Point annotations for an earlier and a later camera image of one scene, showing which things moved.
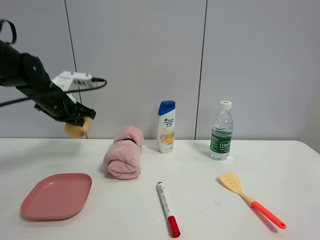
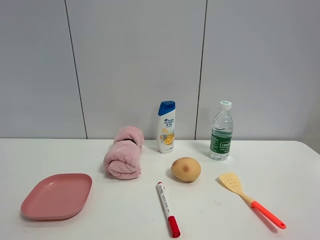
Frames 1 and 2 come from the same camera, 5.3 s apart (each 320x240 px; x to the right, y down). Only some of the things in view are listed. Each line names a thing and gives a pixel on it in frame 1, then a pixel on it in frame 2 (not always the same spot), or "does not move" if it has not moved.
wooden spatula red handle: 230,181 does not move
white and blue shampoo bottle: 166,120 does not move
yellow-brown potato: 75,131 → 186,169
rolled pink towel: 122,160 does not move
